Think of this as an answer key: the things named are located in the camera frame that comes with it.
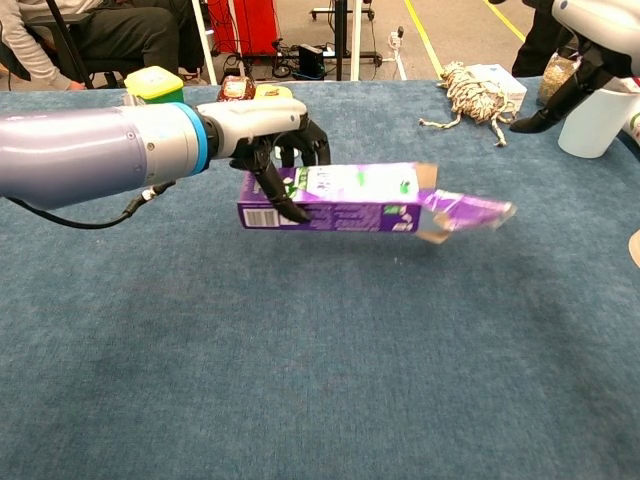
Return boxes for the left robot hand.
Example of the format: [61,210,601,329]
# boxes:
[197,97,332,224]

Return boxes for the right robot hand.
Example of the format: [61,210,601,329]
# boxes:
[509,0,640,134]

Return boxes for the purple toothpaste box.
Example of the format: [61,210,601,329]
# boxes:
[237,161,451,245]

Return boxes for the purple toothpaste tube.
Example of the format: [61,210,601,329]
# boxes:
[422,188,518,232]

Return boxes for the yellow round jar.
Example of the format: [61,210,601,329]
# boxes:
[254,83,294,100]

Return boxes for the red sauce bottle yellow cap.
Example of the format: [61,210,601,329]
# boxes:
[218,74,257,103]

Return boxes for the clear plastic bag red stripe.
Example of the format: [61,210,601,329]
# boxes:
[604,74,640,95]

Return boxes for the standing person black trousers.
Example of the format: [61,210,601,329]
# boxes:
[510,0,574,79]

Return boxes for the glass seed jar black lid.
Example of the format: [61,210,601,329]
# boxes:
[537,49,584,106]

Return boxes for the black power box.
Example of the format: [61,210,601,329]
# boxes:
[298,43,326,79]

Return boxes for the white cup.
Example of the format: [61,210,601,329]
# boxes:
[557,87,640,160]

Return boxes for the red cabinet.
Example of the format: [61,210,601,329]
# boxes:
[207,0,281,56]

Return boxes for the white cardboard box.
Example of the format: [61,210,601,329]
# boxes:
[464,63,529,112]

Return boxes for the green container yellow lid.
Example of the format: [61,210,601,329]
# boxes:
[123,65,185,106]

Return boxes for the black rolling stand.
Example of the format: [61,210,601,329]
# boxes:
[309,0,384,81]

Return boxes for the white upright pole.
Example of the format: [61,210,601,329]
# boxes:
[349,0,364,82]

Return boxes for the seated person dark trousers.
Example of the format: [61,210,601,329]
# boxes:
[0,0,201,91]

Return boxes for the blue table cloth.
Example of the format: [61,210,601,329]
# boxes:
[0,77,640,480]

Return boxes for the white slanted frame leg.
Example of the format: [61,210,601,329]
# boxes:
[189,0,219,86]

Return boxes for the beige rope bundle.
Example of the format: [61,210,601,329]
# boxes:
[418,60,519,148]

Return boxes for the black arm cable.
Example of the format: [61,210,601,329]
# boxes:
[4,179,177,230]

